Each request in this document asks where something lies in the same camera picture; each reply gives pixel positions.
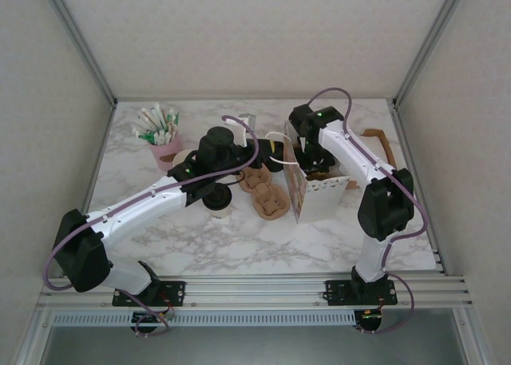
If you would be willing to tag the cream paper cup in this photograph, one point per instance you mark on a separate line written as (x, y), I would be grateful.
(181, 157)

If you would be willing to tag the aluminium frame leg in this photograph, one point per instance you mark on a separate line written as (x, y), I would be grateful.
(36, 337)
(475, 337)

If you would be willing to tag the wide slotted aluminium rail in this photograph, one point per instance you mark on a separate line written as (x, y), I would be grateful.
(259, 291)

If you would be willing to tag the pink canister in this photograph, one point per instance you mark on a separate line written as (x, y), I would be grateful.
(157, 157)

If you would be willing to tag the green white sugar packet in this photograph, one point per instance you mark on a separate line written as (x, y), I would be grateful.
(172, 121)

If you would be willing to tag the aluminium side rail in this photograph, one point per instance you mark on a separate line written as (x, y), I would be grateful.
(100, 149)
(406, 141)

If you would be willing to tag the white patterned paper bag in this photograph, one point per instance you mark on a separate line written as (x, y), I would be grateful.
(319, 201)

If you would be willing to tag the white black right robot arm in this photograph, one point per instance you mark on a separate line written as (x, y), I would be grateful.
(347, 149)

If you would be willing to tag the aluminium frame post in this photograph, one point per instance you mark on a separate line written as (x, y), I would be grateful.
(429, 41)
(80, 41)

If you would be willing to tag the brown pulp cup carrier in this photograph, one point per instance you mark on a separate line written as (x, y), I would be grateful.
(273, 205)

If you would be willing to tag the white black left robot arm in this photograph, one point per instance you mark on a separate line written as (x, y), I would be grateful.
(139, 209)

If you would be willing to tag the thin aluminium table rail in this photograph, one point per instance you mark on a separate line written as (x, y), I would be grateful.
(199, 99)

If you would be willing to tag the white printed paper cup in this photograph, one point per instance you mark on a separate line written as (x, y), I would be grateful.
(219, 214)

